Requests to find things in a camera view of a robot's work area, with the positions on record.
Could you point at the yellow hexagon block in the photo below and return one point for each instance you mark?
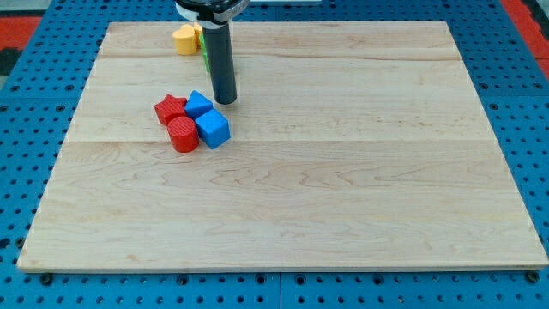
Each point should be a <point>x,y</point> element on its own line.
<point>198,34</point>

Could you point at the yellow heart block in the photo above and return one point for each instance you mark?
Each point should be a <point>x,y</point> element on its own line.
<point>185,40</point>

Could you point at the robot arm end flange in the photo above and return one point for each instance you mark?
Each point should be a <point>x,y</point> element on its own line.
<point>216,11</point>

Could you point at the blue cube block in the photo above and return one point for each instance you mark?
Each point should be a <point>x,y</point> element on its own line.
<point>213,128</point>

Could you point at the wooden board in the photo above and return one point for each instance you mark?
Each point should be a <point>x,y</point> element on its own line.
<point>355,146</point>

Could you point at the blue triangle block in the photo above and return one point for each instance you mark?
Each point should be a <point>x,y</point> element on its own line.
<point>197,104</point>

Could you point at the red cylinder block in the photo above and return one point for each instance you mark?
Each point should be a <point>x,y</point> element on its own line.
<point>183,134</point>

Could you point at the red star block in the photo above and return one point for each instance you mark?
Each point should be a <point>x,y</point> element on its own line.
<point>170,108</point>

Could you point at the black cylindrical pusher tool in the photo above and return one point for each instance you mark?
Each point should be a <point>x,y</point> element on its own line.
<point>217,39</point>

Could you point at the green block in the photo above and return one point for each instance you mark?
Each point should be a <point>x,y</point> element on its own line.
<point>204,52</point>

